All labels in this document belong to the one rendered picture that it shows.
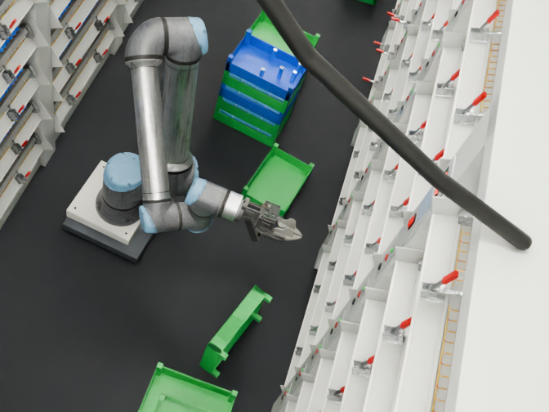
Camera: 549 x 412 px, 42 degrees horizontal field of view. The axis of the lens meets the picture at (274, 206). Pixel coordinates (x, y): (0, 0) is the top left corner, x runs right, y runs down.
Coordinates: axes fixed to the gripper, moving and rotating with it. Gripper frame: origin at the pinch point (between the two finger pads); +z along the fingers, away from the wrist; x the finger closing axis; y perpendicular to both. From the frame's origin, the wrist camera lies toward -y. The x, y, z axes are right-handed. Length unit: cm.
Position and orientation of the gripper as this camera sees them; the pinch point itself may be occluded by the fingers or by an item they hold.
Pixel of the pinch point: (296, 236)
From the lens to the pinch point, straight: 228.4
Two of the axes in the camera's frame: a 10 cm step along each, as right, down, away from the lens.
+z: 9.3, 3.7, 0.5
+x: 2.8, -7.7, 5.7
